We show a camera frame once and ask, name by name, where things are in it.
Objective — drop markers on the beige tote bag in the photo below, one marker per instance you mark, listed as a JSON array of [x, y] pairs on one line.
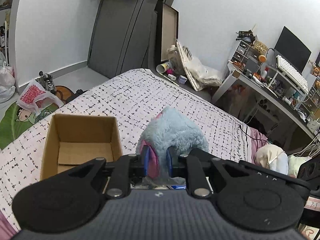
[[199, 75]]

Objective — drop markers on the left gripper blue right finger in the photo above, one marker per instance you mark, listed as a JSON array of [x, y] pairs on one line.
[[169, 155]]

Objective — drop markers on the white red plastic bag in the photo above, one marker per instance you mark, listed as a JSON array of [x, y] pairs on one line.
[[35, 98]]

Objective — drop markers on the black framed brown board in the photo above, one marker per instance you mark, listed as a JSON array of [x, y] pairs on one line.
[[166, 30]]

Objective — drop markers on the paper cup on floor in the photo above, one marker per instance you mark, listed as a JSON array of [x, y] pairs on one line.
[[164, 67]]

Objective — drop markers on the white black patterned bedspread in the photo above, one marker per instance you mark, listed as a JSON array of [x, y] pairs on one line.
[[133, 98]]

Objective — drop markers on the dark grey door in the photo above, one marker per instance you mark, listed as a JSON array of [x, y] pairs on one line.
[[121, 35]]

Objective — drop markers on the white keyboard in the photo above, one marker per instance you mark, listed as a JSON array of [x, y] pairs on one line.
[[292, 73]]

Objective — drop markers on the white desk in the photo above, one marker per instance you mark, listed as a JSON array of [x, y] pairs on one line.
[[234, 75]]

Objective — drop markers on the green leaf cartoon rug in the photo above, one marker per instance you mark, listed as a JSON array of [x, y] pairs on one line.
[[17, 120]]

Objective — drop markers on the brown cardboard box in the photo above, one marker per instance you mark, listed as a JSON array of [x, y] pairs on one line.
[[76, 139]]

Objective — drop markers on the black computer monitor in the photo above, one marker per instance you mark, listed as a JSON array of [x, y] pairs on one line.
[[292, 49]]

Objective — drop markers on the fluffy light blue plush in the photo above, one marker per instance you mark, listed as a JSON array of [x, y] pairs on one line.
[[170, 128]]

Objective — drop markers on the white garbage bag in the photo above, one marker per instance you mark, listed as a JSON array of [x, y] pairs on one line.
[[7, 81]]

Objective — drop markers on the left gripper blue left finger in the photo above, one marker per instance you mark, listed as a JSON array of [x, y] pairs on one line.
[[145, 154]]

